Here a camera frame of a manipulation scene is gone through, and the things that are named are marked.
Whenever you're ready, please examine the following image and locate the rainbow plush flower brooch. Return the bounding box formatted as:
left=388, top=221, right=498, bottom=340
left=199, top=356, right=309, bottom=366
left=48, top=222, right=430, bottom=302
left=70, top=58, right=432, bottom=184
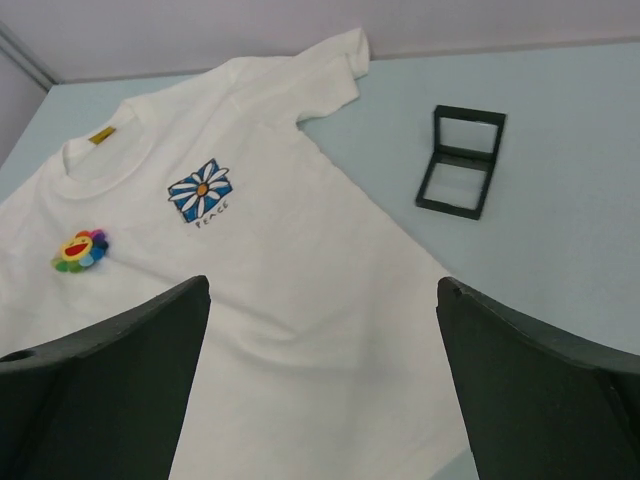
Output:
left=51, top=229, right=109, bottom=274

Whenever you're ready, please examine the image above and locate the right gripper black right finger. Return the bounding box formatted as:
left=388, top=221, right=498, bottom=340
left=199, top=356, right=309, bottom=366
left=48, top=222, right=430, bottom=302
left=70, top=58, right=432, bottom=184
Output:
left=436, top=277, right=639, bottom=479

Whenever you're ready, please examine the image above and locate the black open display box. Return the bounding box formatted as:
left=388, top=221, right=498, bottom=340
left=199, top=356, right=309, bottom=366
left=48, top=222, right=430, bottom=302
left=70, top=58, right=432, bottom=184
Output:
left=414, top=105, right=507, bottom=221

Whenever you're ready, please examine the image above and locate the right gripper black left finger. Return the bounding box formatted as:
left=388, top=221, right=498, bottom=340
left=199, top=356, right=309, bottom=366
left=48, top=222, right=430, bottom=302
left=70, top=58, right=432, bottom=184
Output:
left=1, top=276, right=209, bottom=479

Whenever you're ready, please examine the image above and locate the white t-shirt with daisy print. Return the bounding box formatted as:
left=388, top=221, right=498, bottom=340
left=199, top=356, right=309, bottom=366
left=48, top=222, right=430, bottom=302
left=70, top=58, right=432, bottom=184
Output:
left=1, top=29, right=468, bottom=479

